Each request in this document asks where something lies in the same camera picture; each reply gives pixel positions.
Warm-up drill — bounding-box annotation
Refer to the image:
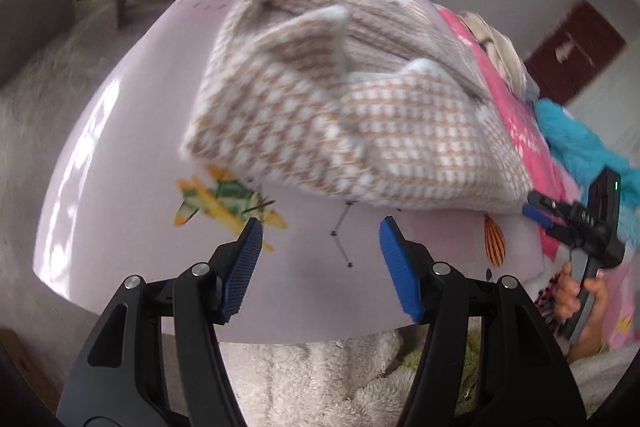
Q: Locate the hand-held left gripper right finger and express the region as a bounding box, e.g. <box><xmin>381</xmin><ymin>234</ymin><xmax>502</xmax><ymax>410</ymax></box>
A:
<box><xmin>379</xmin><ymin>217</ymin><xmax>586</xmax><ymax>427</ymax></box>

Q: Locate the lavender printed bed sheet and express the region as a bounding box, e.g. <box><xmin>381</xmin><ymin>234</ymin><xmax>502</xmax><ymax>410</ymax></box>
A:
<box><xmin>32</xmin><ymin>0</ymin><xmax>546</xmax><ymax>343</ymax></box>

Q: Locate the white fluffy robe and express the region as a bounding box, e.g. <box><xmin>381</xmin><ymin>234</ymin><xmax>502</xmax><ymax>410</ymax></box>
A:
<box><xmin>220</xmin><ymin>332</ymin><xmax>426</xmax><ymax>427</ymax></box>

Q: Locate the beige clothes pile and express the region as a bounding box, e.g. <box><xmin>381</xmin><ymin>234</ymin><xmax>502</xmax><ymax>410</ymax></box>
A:
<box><xmin>457</xmin><ymin>9</ymin><xmax>528</xmax><ymax>92</ymax></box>

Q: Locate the dark grey cabinet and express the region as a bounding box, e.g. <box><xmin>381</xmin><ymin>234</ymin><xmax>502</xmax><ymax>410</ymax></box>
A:
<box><xmin>0</xmin><ymin>0</ymin><xmax>76</xmax><ymax>78</ymax></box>

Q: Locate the brown door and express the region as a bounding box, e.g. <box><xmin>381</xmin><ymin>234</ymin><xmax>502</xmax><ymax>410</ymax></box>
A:
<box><xmin>525</xmin><ymin>0</ymin><xmax>628</xmax><ymax>108</ymax></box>

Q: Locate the person's right hand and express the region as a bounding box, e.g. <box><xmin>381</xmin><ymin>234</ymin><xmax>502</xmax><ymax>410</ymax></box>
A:
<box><xmin>552</xmin><ymin>262</ymin><xmax>608</xmax><ymax>337</ymax></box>

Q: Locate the teal cloth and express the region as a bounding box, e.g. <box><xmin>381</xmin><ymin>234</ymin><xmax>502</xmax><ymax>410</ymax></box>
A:
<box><xmin>532</xmin><ymin>99</ymin><xmax>633</xmax><ymax>188</ymax></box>

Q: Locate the green fluffy cloth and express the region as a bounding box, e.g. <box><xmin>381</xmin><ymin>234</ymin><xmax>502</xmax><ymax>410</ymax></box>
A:
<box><xmin>400</xmin><ymin>332</ymin><xmax>483</xmax><ymax>408</ymax></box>

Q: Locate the person's right forearm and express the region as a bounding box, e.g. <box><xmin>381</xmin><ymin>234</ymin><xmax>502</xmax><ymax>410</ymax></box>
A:
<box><xmin>567</xmin><ymin>321</ymin><xmax>613</xmax><ymax>363</ymax></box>

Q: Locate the beige houndstooth fuzzy coat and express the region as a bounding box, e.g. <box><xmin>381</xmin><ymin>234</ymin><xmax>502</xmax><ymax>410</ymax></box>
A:
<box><xmin>182</xmin><ymin>0</ymin><xmax>533</xmax><ymax>212</ymax></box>

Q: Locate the pink floral blanket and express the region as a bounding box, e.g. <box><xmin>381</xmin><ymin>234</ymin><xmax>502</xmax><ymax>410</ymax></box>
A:
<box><xmin>435</xmin><ymin>4</ymin><xmax>640</xmax><ymax>348</ymax></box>

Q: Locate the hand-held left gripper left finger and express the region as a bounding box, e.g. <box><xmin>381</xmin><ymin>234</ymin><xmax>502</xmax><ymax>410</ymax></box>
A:
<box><xmin>56</xmin><ymin>218</ymin><xmax>264</xmax><ymax>427</ymax></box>

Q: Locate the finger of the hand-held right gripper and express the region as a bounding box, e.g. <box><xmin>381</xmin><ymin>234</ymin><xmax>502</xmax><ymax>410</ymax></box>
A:
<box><xmin>522</xmin><ymin>205</ymin><xmax>571</xmax><ymax>242</ymax></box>
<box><xmin>529</xmin><ymin>191</ymin><xmax>576</xmax><ymax>215</ymax></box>

